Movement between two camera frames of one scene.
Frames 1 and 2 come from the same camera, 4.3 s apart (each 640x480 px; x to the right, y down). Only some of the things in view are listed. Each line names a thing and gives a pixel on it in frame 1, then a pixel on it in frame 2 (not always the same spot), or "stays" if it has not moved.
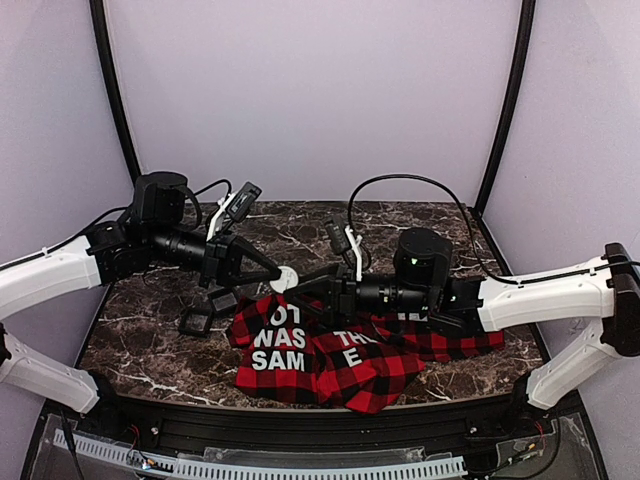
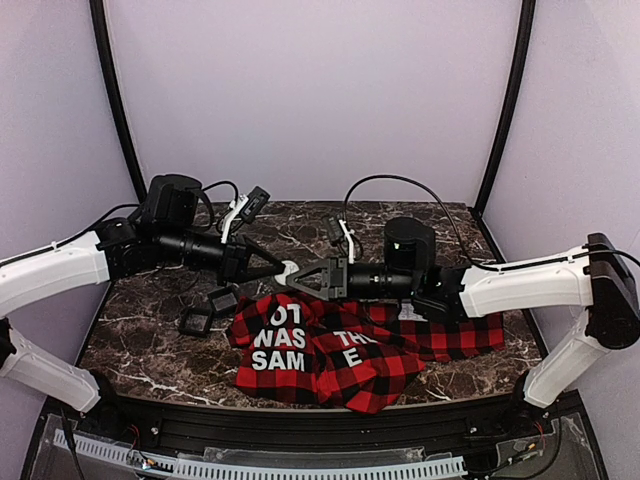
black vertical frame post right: (524, 41) stays
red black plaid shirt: (325, 351) stays
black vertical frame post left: (98, 13) stays
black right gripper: (341, 293) to (340, 277)
